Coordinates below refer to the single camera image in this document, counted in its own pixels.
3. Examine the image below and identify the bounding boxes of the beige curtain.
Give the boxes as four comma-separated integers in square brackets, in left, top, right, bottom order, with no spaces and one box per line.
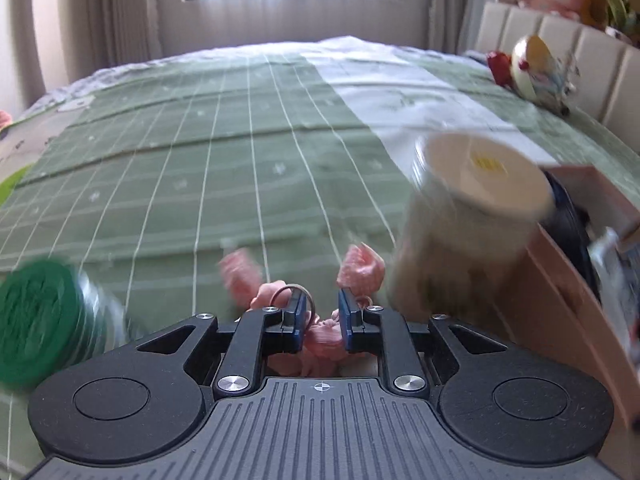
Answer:
[64,0,167,69]
[400,0,472,54]

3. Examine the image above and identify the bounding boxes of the green checked bedsheet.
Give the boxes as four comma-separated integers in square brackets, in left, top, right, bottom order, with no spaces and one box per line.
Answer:
[0,35,640,480]

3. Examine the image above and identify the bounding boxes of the green leafy decoration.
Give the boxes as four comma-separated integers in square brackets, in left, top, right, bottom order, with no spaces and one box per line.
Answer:
[602,0,640,44]

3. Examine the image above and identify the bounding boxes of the grey patterned socks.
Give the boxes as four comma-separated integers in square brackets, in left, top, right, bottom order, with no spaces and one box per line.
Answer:
[587,227,640,342]

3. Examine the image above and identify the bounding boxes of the small red toy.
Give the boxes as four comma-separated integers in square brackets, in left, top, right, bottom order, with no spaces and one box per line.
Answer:
[487,50,517,89]

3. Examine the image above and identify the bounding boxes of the pink cardboard box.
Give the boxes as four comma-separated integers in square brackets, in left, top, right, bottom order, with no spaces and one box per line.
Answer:
[494,165,640,432]

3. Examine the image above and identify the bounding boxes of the beige padded headboard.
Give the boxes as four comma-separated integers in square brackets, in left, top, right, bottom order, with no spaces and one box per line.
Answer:
[472,2,640,162]

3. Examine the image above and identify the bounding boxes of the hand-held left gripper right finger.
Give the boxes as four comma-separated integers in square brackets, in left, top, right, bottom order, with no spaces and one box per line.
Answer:
[337,287,511,402]

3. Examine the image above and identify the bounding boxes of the black soft pouch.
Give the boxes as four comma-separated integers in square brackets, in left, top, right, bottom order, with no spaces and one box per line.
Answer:
[542,172,602,292]

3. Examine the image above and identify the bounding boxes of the green lid jar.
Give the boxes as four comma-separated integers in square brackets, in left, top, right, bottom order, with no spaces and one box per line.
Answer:
[0,255,132,389]

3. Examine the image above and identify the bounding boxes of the clear jar with flower label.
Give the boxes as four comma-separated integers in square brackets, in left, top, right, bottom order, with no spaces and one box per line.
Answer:
[387,132,557,322]

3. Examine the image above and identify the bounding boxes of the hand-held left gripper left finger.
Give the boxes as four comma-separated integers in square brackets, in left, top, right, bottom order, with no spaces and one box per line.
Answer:
[132,291,308,402]

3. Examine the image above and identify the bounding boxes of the round colourful toy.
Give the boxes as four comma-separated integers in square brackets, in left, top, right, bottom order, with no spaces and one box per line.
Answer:
[509,34,582,112]

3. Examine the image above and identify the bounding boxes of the pink crochet keychain toy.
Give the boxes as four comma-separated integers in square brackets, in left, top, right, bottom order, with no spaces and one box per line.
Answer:
[219,242,387,378]

